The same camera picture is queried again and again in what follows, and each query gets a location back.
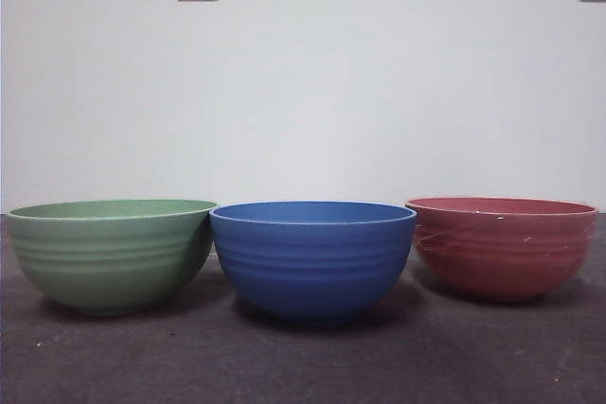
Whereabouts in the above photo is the green ribbed bowl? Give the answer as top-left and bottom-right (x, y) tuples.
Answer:
(6, 198), (220, 318)

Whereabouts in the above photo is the red ribbed bowl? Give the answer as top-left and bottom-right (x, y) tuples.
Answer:
(404, 195), (600, 304)

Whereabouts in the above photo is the blue ribbed bowl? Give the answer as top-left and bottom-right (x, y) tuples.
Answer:
(208, 200), (419, 321)

